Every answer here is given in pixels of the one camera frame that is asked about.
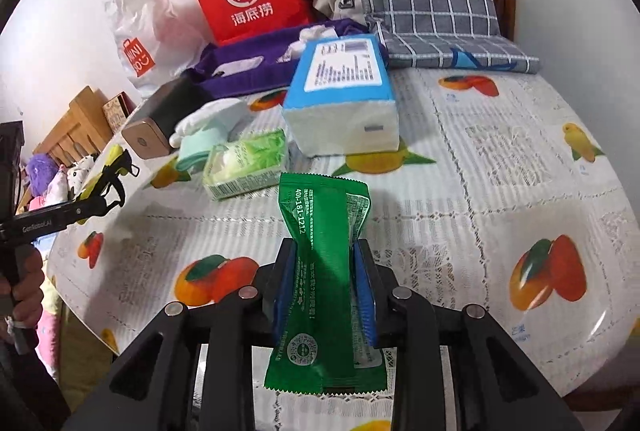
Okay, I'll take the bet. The white plastic shopping bag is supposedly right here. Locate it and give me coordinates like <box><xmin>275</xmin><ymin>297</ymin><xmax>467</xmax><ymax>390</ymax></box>
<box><xmin>102</xmin><ymin>0</ymin><xmax>211</xmax><ymax>100</ymax></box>

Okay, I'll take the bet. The mint green cloth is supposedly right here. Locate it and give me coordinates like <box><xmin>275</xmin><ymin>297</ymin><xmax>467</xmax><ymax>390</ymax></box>
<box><xmin>174</xmin><ymin>118</ymin><xmax>241</xmax><ymax>172</ymax></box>

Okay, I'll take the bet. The purple plush toy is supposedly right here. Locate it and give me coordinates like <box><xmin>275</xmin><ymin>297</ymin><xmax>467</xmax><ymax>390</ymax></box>
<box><xmin>25</xmin><ymin>153</ymin><xmax>61</xmax><ymax>197</ymax></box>

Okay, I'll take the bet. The wooden crate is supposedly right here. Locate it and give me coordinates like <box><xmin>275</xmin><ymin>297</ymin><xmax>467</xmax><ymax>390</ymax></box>
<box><xmin>33</xmin><ymin>86</ymin><xmax>115</xmax><ymax>167</ymax></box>

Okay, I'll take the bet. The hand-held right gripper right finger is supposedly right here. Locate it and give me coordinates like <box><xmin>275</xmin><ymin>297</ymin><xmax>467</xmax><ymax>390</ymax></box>
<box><xmin>352</xmin><ymin>238</ymin><xmax>576</xmax><ymax>431</ymax></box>

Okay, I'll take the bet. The fruit print bed sheet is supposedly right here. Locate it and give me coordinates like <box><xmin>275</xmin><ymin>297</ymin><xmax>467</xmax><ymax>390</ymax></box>
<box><xmin>47</xmin><ymin>61</ymin><xmax>640</xmax><ymax>431</ymax></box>

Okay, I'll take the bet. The light green wet wipes pack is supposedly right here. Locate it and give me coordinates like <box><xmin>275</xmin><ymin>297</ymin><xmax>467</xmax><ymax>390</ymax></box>
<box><xmin>202</xmin><ymin>128</ymin><xmax>290</xmax><ymax>202</ymax></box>

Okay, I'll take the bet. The folded grey checked sheet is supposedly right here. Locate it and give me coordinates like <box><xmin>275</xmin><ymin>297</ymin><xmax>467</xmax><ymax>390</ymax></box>
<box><xmin>367</xmin><ymin>18</ymin><xmax>542</xmax><ymax>75</ymax></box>

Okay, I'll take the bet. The blue tissue pack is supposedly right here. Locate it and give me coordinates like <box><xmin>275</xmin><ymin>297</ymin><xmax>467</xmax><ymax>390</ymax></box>
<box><xmin>280</xmin><ymin>33</ymin><xmax>401</xmax><ymax>157</ymax></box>

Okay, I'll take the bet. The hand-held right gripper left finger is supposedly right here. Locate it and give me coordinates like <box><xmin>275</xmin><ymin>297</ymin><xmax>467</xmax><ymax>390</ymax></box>
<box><xmin>62</xmin><ymin>236</ymin><xmax>299</xmax><ymax>431</ymax></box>

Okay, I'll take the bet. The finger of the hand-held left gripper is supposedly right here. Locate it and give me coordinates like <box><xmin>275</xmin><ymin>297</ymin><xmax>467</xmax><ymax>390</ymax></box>
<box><xmin>102</xmin><ymin>148</ymin><xmax>141</xmax><ymax>178</ymax></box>
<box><xmin>74</xmin><ymin>177</ymin><xmax>127</xmax><ymax>223</ymax></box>

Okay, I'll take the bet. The person's left hand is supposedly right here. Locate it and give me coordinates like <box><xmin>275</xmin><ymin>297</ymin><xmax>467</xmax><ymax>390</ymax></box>
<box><xmin>0</xmin><ymin>251</ymin><xmax>47</xmax><ymax>342</ymax></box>

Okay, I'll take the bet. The brown cardboard box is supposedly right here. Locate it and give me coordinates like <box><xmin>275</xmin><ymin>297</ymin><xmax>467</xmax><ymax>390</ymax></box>
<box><xmin>102</xmin><ymin>93</ymin><xmax>135</xmax><ymax>133</ymax></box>

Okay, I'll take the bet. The person's left forearm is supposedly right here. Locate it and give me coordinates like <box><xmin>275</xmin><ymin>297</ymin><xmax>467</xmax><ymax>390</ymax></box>
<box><xmin>0</xmin><ymin>336</ymin><xmax>72</xmax><ymax>431</ymax></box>

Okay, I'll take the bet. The green snack packet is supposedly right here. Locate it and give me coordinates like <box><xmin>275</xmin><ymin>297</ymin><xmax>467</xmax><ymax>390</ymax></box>
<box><xmin>263</xmin><ymin>171</ymin><xmax>399</xmax><ymax>396</ymax></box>

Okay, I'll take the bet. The white spotted plush toy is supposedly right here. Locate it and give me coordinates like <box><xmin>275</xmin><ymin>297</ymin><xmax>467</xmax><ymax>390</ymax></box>
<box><xmin>64</xmin><ymin>156</ymin><xmax>99</xmax><ymax>200</ymax></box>

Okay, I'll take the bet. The green and gold tin box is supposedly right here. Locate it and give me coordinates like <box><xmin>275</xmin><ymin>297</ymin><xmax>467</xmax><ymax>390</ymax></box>
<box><xmin>121</xmin><ymin>76</ymin><xmax>211</xmax><ymax>161</ymax></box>

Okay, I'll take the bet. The pink plush toy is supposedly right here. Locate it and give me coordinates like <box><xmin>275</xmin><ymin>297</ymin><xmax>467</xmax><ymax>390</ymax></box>
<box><xmin>15</xmin><ymin>171</ymin><xmax>69</xmax><ymax>213</ymax></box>

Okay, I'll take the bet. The purple towel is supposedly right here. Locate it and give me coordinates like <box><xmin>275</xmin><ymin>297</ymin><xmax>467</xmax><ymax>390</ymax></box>
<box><xmin>182</xmin><ymin>18</ymin><xmax>371</xmax><ymax>97</ymax></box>

